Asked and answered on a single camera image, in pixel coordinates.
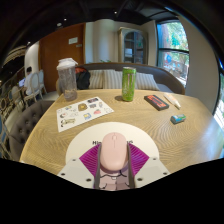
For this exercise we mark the large striped pillow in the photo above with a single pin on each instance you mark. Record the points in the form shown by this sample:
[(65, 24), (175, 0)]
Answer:
[(106, 79)]

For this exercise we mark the green drink can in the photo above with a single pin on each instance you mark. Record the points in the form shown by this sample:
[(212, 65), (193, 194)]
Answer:
[(128, 85)]

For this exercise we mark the black backpack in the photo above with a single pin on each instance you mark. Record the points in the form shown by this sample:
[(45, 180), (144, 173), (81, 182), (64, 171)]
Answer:
[(83, 79)]

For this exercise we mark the clear shaker bottle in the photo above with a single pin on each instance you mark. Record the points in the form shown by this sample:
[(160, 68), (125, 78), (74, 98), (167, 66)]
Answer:
[(68, 81)]

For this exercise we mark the white chair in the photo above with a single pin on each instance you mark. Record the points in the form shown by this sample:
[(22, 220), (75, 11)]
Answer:
[(38, 86)]

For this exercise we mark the person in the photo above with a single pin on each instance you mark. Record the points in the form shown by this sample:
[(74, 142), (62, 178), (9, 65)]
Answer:
[(28, 80)]

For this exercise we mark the pink computer mouse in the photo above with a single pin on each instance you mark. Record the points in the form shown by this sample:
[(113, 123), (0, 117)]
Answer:
[(114, 151)]

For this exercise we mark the small striped pillow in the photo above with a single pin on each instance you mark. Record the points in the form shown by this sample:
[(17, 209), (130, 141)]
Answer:
[(146, 81)]

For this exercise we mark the green and blue pack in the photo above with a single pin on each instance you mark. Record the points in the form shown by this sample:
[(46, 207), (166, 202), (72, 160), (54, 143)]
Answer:
[(178, 119)]

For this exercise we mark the white cat-print mouse pad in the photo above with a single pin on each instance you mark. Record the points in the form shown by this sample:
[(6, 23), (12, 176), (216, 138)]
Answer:
[(86, 136)]

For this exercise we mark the white door sign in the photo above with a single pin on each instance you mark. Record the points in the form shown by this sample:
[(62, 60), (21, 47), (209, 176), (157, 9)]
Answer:
[(73, 40)]

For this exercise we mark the arched glass-door cabinet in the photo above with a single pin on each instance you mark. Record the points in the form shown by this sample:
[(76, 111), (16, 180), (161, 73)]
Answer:
[(133, 46)]

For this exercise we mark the brown curved sofa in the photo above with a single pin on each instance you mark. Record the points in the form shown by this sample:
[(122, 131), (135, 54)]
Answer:
[(166, 78)]

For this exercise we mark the grey tufted chair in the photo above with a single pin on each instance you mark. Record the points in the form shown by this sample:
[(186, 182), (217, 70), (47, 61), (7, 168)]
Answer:
[(30, 123)]

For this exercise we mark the brown wooden door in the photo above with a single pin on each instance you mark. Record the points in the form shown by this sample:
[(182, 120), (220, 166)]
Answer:
[(55, 53)]

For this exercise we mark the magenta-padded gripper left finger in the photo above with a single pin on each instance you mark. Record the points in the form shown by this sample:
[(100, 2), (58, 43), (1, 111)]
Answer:
[(78, 171)]

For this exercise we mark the white sticker sheet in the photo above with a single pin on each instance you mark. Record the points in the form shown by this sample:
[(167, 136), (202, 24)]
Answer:
[(83, 113)]

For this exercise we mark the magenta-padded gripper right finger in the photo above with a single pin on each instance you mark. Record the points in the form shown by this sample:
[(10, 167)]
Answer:
[(150, 171)]

